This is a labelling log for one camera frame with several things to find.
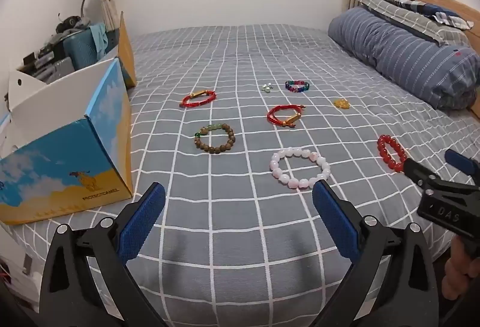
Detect black items on suitcase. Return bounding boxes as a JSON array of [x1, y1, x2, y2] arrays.
[[55, 16, 90, 34]]

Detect red cord bracelet gold tube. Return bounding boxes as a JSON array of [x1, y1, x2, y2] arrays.
[[179, 89, 216, 108]]

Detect teal cloth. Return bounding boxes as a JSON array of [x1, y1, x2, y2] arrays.
[[89, 23, 108, 61]]

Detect yellow amber bead piece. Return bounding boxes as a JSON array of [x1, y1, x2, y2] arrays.
[[334, 98, 351, 110]]

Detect grey checked bed sheet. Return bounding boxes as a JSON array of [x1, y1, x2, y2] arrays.
[[1, 24, 479, 326]]

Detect blue yellow cardboard box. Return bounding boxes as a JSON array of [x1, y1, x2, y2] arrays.
[[1, 24, 137, 225]]

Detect patterned blue white blanket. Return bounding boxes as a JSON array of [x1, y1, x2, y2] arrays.
[[384, 0, 474, 30]]

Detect white pearl cluster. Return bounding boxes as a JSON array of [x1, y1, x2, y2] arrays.
[[262, 83, 273, 93]]

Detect wooden headboard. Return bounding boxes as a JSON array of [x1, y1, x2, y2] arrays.
[[421, 0, 480, 53]]

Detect teal suitcase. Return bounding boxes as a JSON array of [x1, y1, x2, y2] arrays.
[[63, 27, 120, 70]]

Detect grey checked folded quilt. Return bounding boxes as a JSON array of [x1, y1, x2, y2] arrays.
[[356, 0, 470, 47]]

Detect multicolour bead bracelet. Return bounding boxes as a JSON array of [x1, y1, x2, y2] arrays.
[[285, 79, 310, 94]]

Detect grey suitcase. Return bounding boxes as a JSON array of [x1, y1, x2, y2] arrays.
[[32, 57, 75, 84]]

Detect red bead bracelet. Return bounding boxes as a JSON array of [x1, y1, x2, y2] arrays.
[[376, 133, 410, 174]]

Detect brown wooden bead bracelet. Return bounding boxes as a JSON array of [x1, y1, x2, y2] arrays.
[[193, 123, 237, 155]]

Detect blue striped pillow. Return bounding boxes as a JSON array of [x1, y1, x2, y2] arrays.
[[328, 8, 479, 111]]

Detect pink bead bracelet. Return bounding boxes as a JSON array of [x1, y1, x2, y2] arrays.
[[269, 146, 332, 190]]

